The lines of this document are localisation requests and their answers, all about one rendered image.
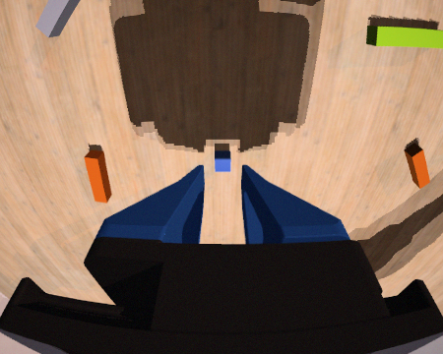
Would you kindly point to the lime green rectangular bar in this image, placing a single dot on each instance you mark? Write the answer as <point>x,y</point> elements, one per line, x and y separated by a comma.
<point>402,36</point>

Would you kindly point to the grey rod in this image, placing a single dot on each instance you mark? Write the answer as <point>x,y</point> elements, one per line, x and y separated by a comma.
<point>55,16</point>

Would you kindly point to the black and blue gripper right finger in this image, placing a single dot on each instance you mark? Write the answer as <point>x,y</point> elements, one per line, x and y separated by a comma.
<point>285,218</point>

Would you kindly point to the orange rod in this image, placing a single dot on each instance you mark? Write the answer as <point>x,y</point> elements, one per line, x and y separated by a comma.
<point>417,164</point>
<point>96,166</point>

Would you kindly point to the small blue cube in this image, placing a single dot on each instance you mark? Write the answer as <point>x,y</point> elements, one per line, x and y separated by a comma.
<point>222,161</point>

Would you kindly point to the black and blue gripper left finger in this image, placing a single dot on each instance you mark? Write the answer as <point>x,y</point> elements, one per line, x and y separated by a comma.
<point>161,216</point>

